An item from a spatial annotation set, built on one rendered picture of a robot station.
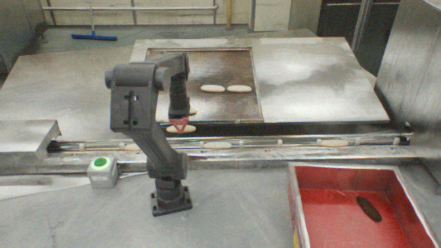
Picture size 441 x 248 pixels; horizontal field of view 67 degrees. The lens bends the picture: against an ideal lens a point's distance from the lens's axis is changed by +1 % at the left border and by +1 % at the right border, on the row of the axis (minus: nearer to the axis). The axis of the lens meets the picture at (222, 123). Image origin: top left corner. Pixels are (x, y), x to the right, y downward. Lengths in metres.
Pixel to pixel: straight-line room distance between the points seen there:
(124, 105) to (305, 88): 0.96
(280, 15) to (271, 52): 2.99
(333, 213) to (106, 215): 0.66
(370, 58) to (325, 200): 2.17
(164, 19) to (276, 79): 3.57
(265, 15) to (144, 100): 4.03
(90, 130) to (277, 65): 0.85
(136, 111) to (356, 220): 0.71
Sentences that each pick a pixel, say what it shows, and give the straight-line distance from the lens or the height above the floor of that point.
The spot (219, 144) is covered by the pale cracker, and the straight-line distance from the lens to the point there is 1.18.
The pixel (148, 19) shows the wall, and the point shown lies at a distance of 4.93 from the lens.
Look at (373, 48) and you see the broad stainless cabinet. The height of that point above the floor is 0.52.
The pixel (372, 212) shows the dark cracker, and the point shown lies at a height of 0.83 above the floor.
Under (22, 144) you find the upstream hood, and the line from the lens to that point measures 1.27.
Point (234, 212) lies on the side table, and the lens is 1.01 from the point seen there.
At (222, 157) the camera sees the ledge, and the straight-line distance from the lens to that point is 1.12.
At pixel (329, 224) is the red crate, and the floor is 0.82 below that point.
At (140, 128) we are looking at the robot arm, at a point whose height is 1.25.
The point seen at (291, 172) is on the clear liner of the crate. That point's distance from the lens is 1.00.
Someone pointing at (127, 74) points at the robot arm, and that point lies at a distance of 0.63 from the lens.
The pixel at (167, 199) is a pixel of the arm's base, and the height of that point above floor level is 0.87.
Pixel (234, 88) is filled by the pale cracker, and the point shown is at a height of 0.93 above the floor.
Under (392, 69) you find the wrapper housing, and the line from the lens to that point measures 1.43.
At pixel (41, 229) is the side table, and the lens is 1.10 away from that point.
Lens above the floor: 1.60
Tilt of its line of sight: 35 degrees down
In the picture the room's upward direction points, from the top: straight up
